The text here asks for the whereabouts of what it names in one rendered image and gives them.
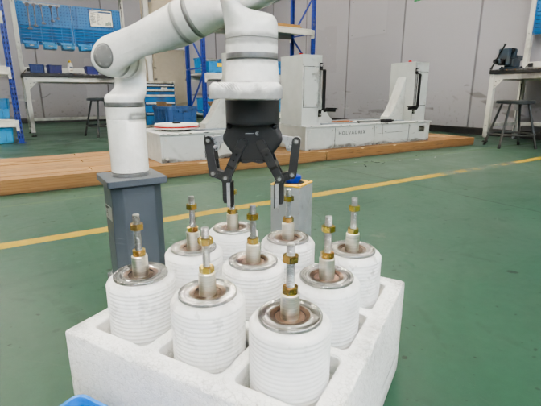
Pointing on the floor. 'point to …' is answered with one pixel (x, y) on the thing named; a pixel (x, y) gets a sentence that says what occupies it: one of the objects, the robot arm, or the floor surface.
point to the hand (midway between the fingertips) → (253, 198)
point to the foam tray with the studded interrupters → (132, 363)
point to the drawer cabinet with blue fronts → (159, 92)
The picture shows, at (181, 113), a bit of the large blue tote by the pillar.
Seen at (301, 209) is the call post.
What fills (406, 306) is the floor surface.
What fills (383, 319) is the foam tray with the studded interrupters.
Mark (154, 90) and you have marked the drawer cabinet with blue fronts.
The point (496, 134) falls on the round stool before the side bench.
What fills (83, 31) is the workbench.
